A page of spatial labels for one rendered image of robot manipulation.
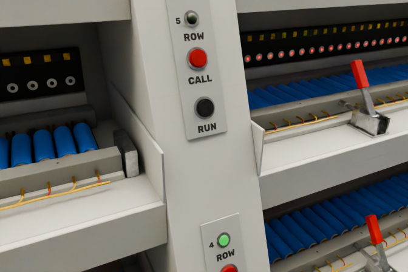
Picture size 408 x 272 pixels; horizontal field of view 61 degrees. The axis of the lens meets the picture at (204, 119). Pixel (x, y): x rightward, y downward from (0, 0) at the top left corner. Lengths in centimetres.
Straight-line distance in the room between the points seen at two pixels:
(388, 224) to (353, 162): 19
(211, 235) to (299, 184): 11
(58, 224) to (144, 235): 7
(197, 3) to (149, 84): 8
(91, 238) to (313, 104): 30
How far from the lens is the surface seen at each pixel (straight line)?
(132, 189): 33
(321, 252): 52
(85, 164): 33
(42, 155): 36
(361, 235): 56
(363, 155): 44
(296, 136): 43
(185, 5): 31
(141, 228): 31
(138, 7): 30
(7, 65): 44
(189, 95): 30
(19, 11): 30
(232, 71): 32
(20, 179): 33
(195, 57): 30
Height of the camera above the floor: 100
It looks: 6 degrees down
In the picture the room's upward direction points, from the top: 8 degrees counter-clockwise
